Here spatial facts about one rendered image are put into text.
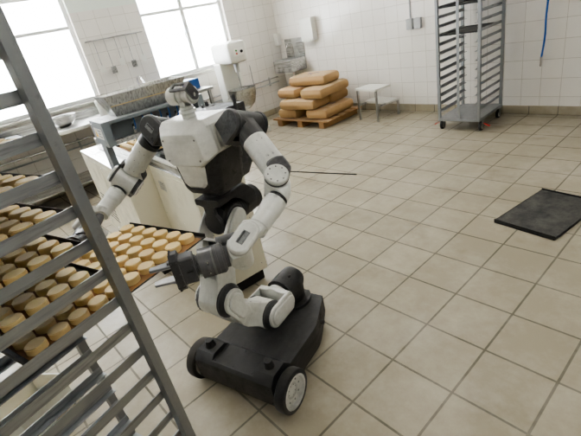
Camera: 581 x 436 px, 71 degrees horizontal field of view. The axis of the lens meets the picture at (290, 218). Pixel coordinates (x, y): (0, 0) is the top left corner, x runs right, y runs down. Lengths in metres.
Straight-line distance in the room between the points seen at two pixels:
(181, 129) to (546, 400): 1.77
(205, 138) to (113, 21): 5.08
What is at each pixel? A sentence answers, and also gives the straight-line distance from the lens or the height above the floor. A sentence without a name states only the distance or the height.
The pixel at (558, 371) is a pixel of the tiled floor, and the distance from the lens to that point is 2.16.
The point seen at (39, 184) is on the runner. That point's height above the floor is 1.32.
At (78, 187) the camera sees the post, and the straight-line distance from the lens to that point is 1.06.
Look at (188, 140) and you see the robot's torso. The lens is 1.51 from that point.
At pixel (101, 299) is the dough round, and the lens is 1.22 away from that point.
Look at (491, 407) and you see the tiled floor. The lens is 1.98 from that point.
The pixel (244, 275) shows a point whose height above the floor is 0.12.
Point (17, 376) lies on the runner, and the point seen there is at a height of 0.96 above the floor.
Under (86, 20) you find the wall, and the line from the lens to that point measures 6.37.
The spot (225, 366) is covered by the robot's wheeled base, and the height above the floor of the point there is 0.19.
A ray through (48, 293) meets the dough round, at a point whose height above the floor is 1.06.
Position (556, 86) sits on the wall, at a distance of 5.49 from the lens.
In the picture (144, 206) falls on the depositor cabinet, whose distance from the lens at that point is 3.01.
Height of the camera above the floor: 1.54
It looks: 26 degrees down
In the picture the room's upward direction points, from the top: 12 degrees counter-clockwise
